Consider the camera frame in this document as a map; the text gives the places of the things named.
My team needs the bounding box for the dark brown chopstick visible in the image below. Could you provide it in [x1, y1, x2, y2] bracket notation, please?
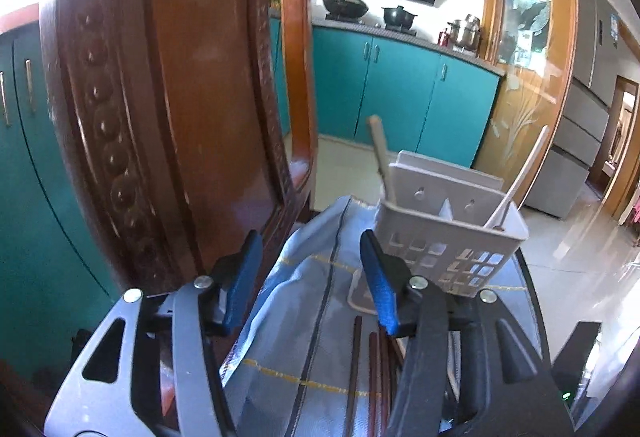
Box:
[367, 332, 380, 437]
[378, 329, 398, 423]
[342, 316, 363, 437]

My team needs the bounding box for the teal kitchen base cabinet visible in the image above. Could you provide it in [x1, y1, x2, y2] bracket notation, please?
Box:
[270, 14, 503, 168]

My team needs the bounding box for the black cooking pot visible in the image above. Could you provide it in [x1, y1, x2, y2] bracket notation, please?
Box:
[381, 5, 412, 29]

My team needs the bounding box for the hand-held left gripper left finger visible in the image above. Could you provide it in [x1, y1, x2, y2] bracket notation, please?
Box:
[44, 230, 264, 437]

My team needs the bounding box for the teal tall cabinet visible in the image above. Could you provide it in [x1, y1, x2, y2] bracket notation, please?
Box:
[0, 20, 126, 368]

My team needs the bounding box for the white plastic utensil holder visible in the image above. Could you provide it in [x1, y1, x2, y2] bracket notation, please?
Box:
[346, 150, 530, 315]

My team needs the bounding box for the blue plaid tablecloth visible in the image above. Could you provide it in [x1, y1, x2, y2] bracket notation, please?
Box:
[220, 194, 531, 437]

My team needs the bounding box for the black wok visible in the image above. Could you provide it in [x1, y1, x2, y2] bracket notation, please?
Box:
[322, 0, 370, 20]

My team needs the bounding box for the grey refrigerator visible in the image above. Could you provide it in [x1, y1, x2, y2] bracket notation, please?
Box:
[520, 0, 640, 220]

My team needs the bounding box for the stainless steel pot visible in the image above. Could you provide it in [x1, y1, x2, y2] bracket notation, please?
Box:
[446, 15, 482, 52]

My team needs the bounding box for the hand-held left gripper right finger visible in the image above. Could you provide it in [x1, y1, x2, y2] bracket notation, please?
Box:
[359, 229, 577, 437]

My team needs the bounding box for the black gas stove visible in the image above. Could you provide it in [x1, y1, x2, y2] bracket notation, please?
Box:
[320, 14, 418, 37]

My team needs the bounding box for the white chopstick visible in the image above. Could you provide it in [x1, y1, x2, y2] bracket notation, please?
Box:
[482, 124, 550, 230]

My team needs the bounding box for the carved brown wooden chair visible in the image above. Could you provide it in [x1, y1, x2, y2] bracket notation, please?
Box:
[0, 0, 321, 437]

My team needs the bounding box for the wooden door frame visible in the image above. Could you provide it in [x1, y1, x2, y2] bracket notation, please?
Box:
[600, 74, 640, 223]

